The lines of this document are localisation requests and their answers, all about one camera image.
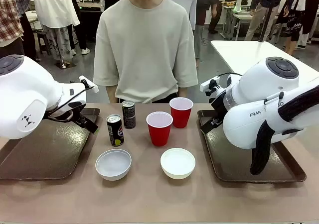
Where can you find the bystander in plaid shirt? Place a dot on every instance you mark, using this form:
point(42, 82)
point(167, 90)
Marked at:
point(7, 15)

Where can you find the person's left forearm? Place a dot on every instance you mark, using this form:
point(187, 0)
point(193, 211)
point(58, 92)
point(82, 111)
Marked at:
point(182, 94)

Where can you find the white table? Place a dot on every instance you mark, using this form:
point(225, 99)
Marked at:
point(236, 52)

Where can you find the brown plastic serving tray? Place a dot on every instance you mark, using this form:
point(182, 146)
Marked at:
point(236, 164)
point(49, 154)

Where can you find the grey background desk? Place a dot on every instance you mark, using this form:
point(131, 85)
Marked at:
point(240, 16)

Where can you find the bystander in white blouse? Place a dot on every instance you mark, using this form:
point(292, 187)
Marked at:
point(54, 5)

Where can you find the black Pepsi can lime accent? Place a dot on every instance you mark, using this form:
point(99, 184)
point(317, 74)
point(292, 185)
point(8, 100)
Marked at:
point(115, 134)

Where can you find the bystander in white top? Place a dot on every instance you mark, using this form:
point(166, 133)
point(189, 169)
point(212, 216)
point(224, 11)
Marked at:
point(192, 0)

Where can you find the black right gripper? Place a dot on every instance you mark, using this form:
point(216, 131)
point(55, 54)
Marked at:
point(218, 109)

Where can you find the bystander in khaki trousers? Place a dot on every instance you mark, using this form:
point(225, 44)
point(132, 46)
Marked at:
point(259, 20)

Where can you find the person's right forearm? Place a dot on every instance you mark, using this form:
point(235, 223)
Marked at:
point(111, 94)

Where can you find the white plastic bowl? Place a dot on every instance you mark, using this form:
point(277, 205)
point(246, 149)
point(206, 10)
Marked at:
point(113, 164)
point(178, 164)

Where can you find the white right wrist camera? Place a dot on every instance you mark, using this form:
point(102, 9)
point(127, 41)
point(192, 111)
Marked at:
point(207, 84)

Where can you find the red plastic cup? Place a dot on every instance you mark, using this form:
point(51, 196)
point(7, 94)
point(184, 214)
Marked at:
point(182, 119)
point(159, 137)

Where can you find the black can vertical lettering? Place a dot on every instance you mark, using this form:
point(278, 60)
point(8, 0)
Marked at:
point(129, 117)

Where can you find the bystander in dark coat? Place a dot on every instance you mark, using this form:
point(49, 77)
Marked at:
point(312, 5)

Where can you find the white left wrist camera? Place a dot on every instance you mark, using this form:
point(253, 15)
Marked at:
point(92, 88)

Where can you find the black vertical pole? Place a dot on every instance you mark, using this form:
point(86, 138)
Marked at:
point(266, 10)

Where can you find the dark stool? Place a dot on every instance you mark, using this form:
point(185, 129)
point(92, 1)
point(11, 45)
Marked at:
point(43, 34)

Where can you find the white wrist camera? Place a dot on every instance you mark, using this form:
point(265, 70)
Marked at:
point(207, 84)
point(92, 88)

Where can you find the bystander with white sneakers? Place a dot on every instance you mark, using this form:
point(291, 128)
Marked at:
point(79, 34)

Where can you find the person in beige t-shirt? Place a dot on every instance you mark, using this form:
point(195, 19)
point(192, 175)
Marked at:
point(144, 47)

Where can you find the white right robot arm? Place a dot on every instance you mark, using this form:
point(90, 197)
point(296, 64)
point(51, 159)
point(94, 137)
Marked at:
point(249, 124)

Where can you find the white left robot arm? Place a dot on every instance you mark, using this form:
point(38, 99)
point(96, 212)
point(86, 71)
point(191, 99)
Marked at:
point(25, 97)

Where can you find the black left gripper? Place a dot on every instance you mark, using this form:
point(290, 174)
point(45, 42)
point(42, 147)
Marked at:
point(76, 114)

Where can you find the bystander in printed black shorts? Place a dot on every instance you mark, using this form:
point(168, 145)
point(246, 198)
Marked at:
point(294, 25)

